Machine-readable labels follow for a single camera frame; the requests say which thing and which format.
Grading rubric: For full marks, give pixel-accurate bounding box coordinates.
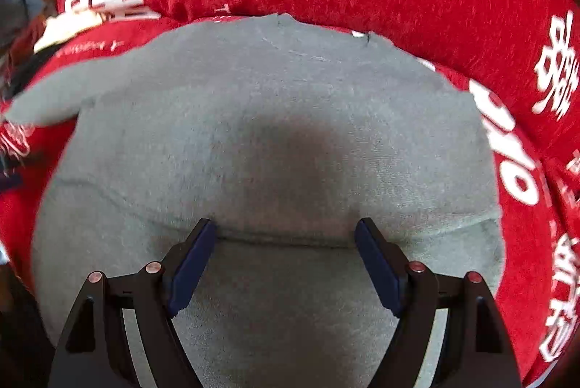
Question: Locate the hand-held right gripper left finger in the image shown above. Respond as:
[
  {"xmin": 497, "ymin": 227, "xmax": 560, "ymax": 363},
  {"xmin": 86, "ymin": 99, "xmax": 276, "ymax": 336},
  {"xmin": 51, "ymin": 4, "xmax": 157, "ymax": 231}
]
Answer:
[{"xmin": 47, "ymin": 218, "xmax": 218, "ymax": 388}]

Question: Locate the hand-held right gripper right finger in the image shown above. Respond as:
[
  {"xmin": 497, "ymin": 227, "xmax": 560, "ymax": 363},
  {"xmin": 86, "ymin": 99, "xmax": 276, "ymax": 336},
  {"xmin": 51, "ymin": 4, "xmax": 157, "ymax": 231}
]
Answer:
[{"xmin": 354, "ymin": 218, "xmax": 524, "ymax": 388}]

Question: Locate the grey knit garment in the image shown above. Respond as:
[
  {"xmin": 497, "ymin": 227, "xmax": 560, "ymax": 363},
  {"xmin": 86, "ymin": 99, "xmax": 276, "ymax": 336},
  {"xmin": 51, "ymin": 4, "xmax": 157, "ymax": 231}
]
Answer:
[{"xmin": 4, "ymin": 14, "xmax": 506, "ymax": 388}]

